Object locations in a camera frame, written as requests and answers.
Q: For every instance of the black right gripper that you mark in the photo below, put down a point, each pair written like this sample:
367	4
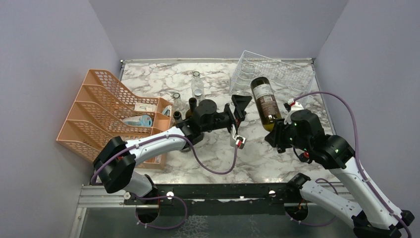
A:
276	137

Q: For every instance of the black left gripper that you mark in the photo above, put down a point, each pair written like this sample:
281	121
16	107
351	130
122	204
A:
240	103

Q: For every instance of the green wine bottle white label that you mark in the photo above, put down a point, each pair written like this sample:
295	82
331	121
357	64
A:
266	102

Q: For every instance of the green wine bottle dark label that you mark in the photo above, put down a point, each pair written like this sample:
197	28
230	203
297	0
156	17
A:
192	105

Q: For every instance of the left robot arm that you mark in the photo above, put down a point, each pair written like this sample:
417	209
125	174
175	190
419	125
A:
115	164

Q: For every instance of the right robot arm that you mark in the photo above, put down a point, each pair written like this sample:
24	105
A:
367	215

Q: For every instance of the clear bottle with silver cap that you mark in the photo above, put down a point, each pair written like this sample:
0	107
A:
198	95

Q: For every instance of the tall clear glass bottle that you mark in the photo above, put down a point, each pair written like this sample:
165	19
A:
196	81

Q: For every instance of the clear square glass bottle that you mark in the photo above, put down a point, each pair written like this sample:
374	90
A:
178	103

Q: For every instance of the green wine bottle silver neck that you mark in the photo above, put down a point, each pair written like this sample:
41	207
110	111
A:
177	116

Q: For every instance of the red and black stopper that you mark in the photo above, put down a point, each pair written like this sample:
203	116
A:
304	157

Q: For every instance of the blue correction tape package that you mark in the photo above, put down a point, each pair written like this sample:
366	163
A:
142	120

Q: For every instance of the white card box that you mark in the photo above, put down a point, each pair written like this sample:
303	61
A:
143	107

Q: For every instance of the orange plastic file organizer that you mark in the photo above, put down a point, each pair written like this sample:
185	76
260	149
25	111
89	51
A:
97	113

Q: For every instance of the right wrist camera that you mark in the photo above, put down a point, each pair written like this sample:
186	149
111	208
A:
291	106

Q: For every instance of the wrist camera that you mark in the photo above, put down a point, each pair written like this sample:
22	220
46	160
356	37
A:
291	106
235	139

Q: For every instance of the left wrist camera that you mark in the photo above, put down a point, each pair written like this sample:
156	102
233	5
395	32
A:
235	139

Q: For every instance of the white wire wine rack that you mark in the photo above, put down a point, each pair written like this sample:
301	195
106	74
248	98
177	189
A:
288	79

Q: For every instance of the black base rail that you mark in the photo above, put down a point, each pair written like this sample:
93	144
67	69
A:
172	200

